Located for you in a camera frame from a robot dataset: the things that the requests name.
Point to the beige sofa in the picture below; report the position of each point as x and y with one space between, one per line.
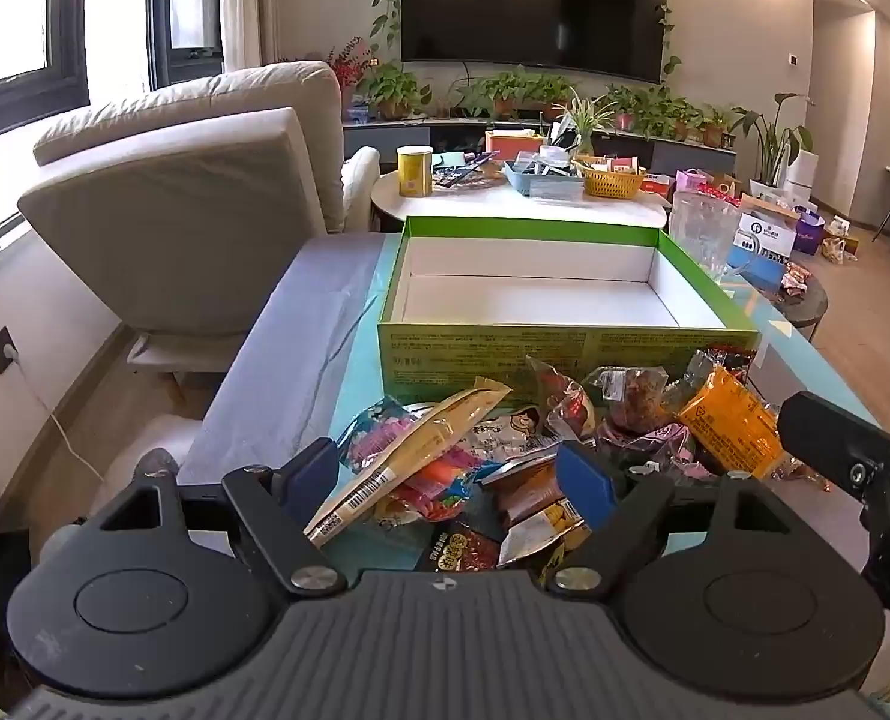
181 209

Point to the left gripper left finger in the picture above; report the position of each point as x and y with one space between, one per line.
273 507

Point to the yellow woven basket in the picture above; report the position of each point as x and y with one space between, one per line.
612 185

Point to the purple gift bag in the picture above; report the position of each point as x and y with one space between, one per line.
810 230

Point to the clear glass mug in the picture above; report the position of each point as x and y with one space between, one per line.
709 230

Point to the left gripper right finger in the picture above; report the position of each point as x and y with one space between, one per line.
624 517

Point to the black red snack packet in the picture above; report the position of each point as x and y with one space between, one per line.
456 548

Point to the green cardboard box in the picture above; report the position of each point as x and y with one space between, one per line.
484 297

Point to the pink blue snack packet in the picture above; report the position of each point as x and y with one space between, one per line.
372 432

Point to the pink purple snack packet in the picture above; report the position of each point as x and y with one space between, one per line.
670 450

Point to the blue plastic tray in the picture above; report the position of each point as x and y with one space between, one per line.
545 186

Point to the orange box on table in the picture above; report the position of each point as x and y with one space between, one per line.
505 145

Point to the wall power socket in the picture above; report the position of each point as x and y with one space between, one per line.
8 350

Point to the yellow tin can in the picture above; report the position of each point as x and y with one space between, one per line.
414 170

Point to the red flower decoration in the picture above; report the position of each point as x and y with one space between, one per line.
351 62

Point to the wall mounted television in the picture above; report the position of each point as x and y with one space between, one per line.
622 38

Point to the tall leafy floor plant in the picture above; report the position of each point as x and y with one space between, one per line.
778 147

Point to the blue white carton box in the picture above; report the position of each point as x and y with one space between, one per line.
761 249

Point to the dark tv cabinet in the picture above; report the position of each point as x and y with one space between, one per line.
468 134

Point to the white round coffee table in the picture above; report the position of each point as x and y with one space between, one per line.
500 200

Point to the round dark side table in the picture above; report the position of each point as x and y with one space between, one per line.
804 309

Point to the long yellow snack packet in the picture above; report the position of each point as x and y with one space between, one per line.
424 440

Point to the orange snack packet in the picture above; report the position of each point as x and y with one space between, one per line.
732 424

